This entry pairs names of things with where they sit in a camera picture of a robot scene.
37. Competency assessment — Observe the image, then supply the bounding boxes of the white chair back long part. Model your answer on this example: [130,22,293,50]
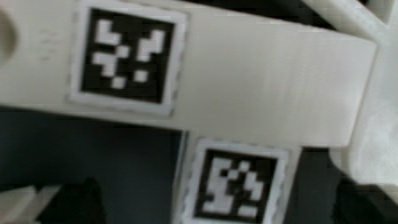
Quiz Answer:
[0,0,376,147]

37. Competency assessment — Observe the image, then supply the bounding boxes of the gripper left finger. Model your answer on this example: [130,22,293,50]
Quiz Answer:
[0,186,60,224]

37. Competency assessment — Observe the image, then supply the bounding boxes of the white flat chair panel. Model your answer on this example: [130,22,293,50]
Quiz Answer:
[302,0,398,185]

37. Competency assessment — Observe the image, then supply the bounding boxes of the white chair leg cube tag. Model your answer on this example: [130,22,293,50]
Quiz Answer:
[170,136,298,224]

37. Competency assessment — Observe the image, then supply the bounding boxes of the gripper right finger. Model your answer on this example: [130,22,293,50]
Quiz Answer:
[334,177,398,224]

